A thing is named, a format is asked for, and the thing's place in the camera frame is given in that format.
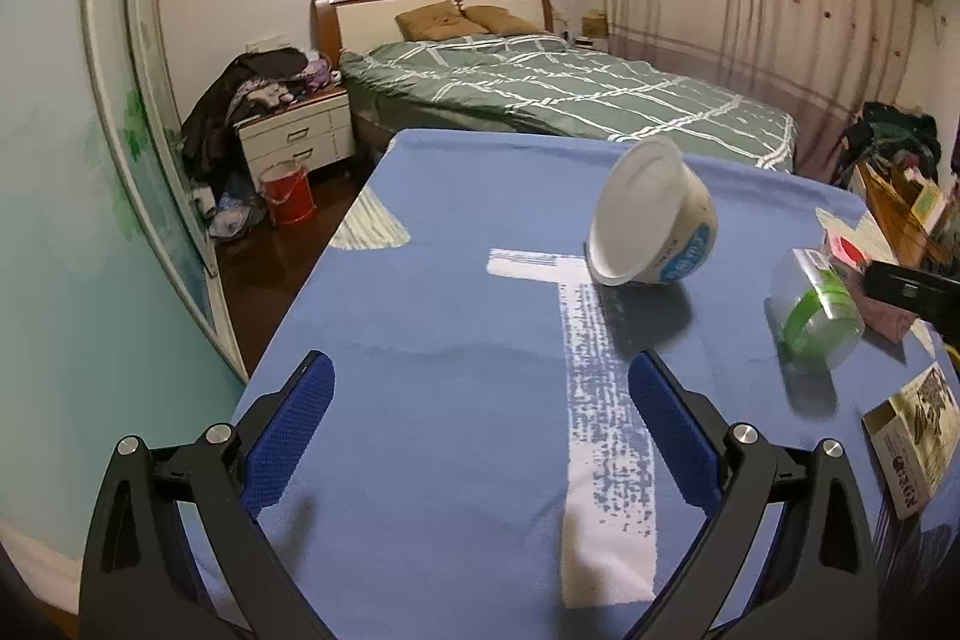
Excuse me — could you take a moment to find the clear plastic container green label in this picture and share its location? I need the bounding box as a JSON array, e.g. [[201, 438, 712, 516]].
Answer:
[[763, 246, 866, 375]]

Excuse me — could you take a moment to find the red dot white packet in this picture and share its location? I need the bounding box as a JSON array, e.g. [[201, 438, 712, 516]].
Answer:
[[821, 227, 875, 271]]

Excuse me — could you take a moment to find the heap of dark bags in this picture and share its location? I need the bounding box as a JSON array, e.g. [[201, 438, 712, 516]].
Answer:
[[835, 101, 943, 192]]

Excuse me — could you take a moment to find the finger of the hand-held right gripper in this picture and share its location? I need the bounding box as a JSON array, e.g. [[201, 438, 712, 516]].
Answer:
[[861, 260, 960, 342]]

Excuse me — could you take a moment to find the purple patterned cloth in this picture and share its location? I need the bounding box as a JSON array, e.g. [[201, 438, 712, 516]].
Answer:
[[299, 56, 345, 96]]

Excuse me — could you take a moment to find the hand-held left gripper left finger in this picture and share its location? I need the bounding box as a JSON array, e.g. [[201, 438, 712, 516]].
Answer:
[[79, 349, 338, 640]]

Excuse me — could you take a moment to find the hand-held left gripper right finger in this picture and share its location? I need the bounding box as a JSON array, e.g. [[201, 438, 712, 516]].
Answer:
[[628, 349, 880, 640]]

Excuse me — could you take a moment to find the white paper bowl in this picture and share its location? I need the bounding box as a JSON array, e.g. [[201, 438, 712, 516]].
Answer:
[[583, 134, 719, 287]]

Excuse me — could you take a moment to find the white nightstand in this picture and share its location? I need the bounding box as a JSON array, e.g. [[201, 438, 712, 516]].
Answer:
[[238, 88, 356, 181]]

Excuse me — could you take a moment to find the crumpled plastic bag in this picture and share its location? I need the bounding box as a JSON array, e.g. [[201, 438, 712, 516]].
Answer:
[[205, 170, 264, 241]]

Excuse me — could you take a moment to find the green plaid duvet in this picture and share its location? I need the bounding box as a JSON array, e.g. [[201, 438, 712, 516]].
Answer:
[[340, 33, 797, 173]]

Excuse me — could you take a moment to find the wooden bed frame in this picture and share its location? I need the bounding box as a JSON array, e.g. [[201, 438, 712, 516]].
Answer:
[[311, 0, 557, 161]]

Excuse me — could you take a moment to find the leaf print wardrobe door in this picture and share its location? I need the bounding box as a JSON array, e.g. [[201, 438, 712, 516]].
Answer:
[[0, 0, 250, 573]]

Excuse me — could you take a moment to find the red bucket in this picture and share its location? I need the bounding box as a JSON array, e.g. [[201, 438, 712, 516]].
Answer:
[[258, 159, 313, 227]]

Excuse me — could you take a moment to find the pile of dark clothes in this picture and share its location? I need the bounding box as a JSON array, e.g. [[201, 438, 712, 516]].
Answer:
[[181, 47, 310, 200]]

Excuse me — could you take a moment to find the cream printed carton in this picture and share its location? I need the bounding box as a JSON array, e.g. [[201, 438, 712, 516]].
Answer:
[[862, 360, 960, 522]]

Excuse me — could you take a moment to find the pink packet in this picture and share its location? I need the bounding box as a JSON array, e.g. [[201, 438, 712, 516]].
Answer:
[[855, 289, 915, 342]]

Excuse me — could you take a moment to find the brown pillow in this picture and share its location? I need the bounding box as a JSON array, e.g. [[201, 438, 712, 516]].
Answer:
[[395, 2, 470, 42], [463, 5, 542, 37]]

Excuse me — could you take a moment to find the green white card box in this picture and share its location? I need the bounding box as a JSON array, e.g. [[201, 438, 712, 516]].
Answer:
[[907, 178, 948, 233]]

